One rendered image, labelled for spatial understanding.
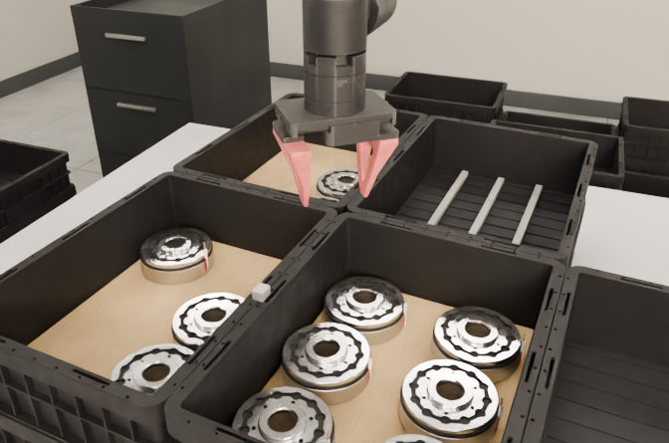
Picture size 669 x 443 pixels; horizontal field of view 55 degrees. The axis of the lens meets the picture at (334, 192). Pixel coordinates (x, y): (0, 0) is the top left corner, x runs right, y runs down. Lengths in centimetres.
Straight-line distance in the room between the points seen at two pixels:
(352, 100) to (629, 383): 47
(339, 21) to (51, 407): 50
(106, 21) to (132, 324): 162
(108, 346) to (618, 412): 60
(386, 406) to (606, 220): 81
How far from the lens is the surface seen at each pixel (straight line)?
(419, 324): 85
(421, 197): 114
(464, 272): 85
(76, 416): 73
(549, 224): 110
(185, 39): 220
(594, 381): 82
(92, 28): 241
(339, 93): 57
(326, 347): 77
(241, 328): 69
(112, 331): 88
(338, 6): 55
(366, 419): 73
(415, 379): 73
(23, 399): 80
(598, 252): 131
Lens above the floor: 137
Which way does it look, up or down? 28 degrees down
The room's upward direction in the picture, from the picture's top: straight up
